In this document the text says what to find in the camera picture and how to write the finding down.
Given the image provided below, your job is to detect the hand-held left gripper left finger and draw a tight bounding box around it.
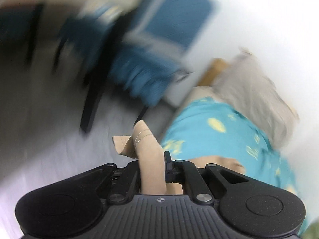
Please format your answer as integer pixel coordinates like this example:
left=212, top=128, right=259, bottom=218
left=67, top=161, right=140, bottom=204

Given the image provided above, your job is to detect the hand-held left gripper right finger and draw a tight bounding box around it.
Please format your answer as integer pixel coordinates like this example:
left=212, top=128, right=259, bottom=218
left=164, top=151, right=252, bottom=203

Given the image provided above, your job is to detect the tan printed t-shirt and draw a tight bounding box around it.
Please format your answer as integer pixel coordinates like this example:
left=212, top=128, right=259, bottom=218
left=112, top=120, right=246, bottom=196

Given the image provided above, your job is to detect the teal patterned bed sheet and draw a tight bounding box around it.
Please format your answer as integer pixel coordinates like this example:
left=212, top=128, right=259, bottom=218
left=161, top=97, right=307, bottom=229

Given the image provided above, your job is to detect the grey pillow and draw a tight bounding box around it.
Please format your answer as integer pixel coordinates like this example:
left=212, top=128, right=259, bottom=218
left=212, top=47, right=300, bottom=150

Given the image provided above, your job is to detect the grey seat cushion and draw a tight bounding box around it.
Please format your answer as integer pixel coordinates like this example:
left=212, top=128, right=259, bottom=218
left=122, top=27, right=193, bottom=58

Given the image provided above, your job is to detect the blue covered chair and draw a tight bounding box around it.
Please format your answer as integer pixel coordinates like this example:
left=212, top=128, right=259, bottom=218
left=110, top=0, right=220, bottom=108
left=56, top=7, right=120, bottom=63

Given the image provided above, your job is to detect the light green fleece blanket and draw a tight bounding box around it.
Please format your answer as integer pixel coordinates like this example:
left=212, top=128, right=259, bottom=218
left=303, top=220, right=319, bottom=239

